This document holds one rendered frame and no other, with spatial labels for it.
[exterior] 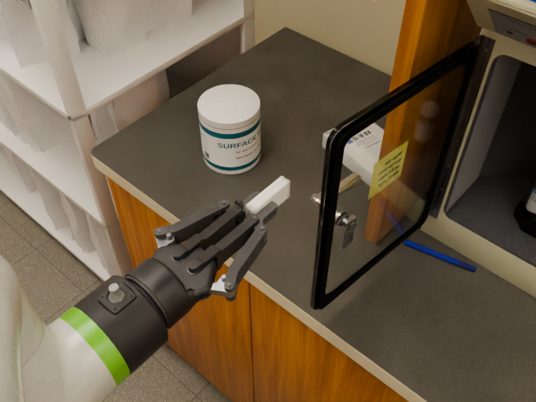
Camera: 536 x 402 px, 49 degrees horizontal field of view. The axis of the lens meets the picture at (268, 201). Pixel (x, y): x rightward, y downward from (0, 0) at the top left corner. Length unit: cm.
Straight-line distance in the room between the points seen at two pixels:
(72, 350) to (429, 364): 64
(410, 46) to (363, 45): 77
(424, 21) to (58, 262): 187
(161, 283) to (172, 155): 74
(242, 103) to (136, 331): 72
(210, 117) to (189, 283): 60
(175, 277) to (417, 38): 47
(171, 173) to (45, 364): 79
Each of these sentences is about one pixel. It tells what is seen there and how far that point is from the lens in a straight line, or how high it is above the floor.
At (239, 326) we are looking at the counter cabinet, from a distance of 142.
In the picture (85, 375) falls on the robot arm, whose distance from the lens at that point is 59.
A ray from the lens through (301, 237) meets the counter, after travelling 116.
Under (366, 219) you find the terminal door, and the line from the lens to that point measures 92.
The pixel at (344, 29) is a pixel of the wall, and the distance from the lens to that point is 166.
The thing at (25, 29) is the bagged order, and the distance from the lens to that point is 169.
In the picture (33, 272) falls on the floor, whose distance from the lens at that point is 244.
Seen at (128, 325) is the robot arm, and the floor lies 134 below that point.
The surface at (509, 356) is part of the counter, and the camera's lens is 110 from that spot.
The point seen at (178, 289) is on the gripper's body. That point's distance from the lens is 63.
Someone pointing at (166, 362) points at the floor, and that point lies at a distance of 210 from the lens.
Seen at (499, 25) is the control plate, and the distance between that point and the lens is 84.
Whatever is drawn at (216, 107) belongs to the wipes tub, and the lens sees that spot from 122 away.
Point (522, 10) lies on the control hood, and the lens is 76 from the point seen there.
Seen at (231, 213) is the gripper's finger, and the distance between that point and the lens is 70.
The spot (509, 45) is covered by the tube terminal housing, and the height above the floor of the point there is 139.
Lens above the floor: 185
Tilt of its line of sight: 48 degrees down
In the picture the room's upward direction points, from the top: straight up
